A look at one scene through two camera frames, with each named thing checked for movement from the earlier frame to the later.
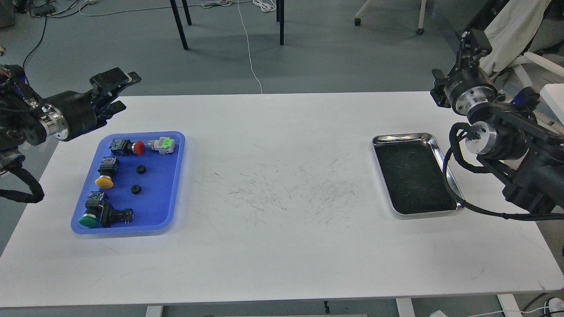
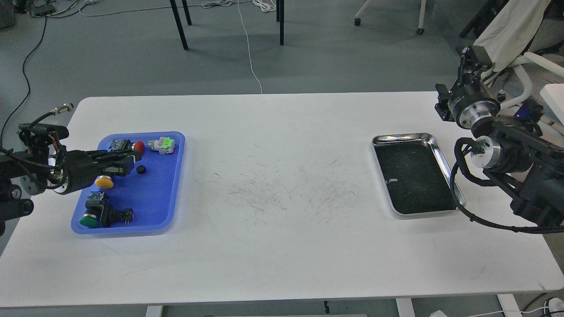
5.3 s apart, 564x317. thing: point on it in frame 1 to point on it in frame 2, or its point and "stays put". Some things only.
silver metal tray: x=411 y=166 stays put
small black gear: x=141 y=169 stays put
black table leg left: x=178 y=21 stays put
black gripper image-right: x=472 y=85 to x=470 y=99
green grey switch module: x=165 y=145 stays put
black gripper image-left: x=74 y=113 to x=82 y=167
